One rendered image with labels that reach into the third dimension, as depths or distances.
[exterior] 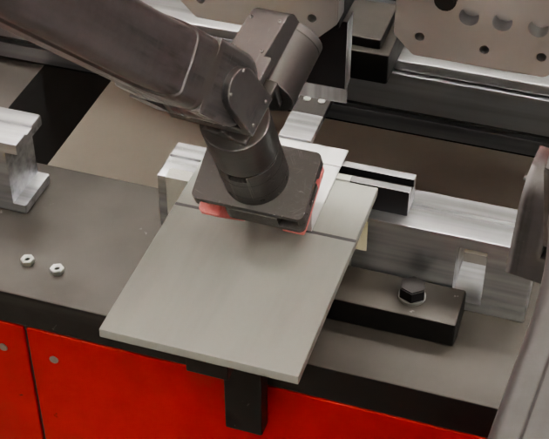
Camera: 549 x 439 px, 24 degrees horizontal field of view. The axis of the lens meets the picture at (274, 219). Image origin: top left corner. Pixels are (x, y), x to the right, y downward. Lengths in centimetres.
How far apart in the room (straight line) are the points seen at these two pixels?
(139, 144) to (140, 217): 158
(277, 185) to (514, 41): 23
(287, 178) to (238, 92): 16
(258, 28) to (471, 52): 19
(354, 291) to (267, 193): 23
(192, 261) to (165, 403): 24
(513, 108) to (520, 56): 37
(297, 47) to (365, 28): 39
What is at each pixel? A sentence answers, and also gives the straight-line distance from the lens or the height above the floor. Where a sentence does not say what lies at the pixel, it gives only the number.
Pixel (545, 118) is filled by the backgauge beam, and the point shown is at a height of 95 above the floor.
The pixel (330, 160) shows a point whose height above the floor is 100.
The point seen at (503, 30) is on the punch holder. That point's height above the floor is 121.
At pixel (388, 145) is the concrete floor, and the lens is 297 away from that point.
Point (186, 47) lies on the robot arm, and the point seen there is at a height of 129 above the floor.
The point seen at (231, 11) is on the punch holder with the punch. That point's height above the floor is 119.
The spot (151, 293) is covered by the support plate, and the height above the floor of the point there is 100.
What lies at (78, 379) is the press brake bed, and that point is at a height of 77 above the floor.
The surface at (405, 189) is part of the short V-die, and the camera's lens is 124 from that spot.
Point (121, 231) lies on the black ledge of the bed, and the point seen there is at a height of 87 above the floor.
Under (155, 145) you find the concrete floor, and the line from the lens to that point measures 298.
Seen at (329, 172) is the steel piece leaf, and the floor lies 100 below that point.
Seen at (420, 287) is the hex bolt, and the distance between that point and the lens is 125.
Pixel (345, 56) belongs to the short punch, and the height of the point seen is 114.
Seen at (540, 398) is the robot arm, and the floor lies 139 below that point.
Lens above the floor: 177
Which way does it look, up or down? 40 degrees down
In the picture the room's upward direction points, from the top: straight up
